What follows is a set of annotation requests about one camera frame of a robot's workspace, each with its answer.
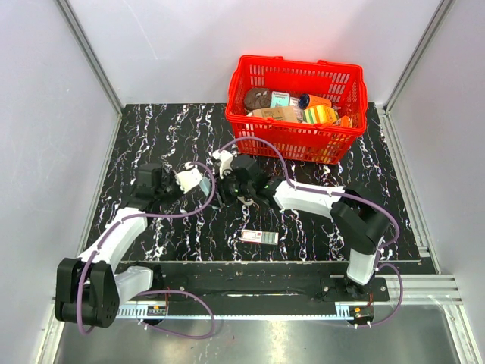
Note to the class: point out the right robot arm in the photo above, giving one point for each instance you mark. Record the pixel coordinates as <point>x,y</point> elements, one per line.
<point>359,221</point>

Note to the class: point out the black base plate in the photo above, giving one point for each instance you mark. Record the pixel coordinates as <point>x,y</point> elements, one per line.
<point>246,290</point>

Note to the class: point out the cardboard box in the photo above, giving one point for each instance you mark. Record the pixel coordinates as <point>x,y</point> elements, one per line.
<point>285,113</point>

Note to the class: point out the brown round sponge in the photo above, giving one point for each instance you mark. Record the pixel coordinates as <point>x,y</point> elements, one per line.
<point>257,98</point>

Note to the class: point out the small light blue stapler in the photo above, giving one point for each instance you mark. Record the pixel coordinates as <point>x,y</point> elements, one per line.
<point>207,187</point>

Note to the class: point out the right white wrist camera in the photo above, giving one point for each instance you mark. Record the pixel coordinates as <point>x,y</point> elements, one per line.
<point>224,160</point>

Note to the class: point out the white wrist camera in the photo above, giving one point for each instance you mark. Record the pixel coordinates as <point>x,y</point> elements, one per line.
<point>189,178</point>
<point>224,160</point>

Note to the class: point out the orange bottle blue cap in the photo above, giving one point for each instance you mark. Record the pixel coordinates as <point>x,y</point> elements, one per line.
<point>307,100</point>

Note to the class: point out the yellow green striped box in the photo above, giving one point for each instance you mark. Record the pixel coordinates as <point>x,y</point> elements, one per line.
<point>320,114</point>

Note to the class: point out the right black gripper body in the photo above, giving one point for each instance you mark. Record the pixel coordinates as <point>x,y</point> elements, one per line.
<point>236,188</point>

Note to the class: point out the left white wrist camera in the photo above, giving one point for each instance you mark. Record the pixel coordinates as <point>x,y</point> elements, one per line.
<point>189,178</point>

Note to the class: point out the staples box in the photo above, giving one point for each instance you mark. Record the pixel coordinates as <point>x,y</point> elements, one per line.
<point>260,237</point>

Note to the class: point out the teal label box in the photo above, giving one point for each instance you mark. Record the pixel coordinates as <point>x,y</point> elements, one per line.
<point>279,99</point>

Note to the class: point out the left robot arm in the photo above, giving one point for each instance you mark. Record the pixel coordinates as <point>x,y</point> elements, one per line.
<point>88,290</point>

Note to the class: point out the red plastic basket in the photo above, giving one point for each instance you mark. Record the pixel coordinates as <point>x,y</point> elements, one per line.
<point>342,83</point>

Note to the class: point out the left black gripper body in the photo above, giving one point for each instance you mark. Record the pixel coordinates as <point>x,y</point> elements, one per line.
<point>170,192</point>

